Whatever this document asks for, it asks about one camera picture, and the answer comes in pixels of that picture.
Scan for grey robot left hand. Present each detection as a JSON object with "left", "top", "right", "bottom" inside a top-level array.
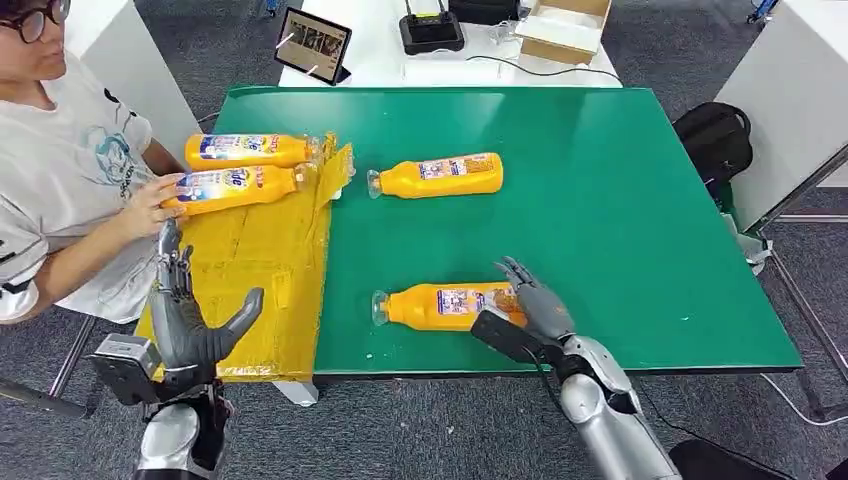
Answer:
[{"left": 148, "top": 218, "right": 265, "bottom": 392}]

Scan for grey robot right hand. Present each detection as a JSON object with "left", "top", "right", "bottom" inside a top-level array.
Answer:
[{"left": 493, "top": 256, "right": 578, "bottom": 346}]

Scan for person's right hand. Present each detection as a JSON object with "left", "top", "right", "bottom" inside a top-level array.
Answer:
[{"left": 117, "top": 173, "right": 188, "bottom": 241}]

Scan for green table mat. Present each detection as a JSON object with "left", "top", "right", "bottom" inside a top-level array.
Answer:
[{"left": 211, "top": 84, "right": 804, "bottom": 378}]

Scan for person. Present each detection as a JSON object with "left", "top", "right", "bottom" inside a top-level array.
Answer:
[{"left": 0, "top": 0, "right": 188, "bottom": 326}]

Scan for yellow plastic sheet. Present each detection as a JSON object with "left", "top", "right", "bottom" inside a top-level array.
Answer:
[{"left": 134, "top": 131, "right": 357, "bottom": 384}]

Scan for white table leg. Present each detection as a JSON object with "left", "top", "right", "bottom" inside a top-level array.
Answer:
[{"left": 271, "top": 380, "right": 321, "bottom": 408}]

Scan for white side table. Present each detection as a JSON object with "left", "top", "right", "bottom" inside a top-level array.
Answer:
[
  {"left": 62, "top": 0, "right": 203, "bottom": 167},
  {"left": 714, "top": 0, "right": 848, "bottom": 234}
]

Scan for black tablet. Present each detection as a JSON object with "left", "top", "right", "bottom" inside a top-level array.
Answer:
[{"left": 274, "top": 6, "right": 353, "bottom": 87}]

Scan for black backpack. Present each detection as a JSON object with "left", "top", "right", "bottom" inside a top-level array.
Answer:
[{"left": 672, "top": 101, "right": 755, "bottom": 200}]

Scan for cardboard box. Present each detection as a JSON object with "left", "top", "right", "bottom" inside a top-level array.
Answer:
[{"left": 514, "top": 0, "right": 613, "bottom": 67}]

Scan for black router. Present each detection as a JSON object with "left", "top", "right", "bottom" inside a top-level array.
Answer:
[{"left": 398, "top": 0, "right": 466, "bottom": 56}]

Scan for black case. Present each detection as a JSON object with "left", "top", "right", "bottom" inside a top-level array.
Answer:
[{"left": 449, "top": 0, "right": 521, "bottom": 26}]

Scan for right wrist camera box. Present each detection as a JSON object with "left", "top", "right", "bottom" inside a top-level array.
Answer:
[{"left": 470, "top": 309, "right": 564, "bottom": 366}]

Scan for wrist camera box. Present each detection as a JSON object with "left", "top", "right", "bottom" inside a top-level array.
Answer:
[
  {"left": 87, "top": 333, "right": 164, "bottom": 407},
  {"left": 470, "top": 309, "right": 564, "bottom": 366}
]

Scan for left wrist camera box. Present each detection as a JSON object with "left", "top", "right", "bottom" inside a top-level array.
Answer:
[{"left": 87, "top": 333, "right": 164, "bottom": 407}]

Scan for black cable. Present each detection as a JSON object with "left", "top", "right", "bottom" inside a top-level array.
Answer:
[{"left": 465, "top": 54, "right": 623, "bottom": 85}]

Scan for white cable bundle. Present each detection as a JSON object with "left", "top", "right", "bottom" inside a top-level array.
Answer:
[{"left": 488, "top": 18, "right": 526, "bottom": 46}]

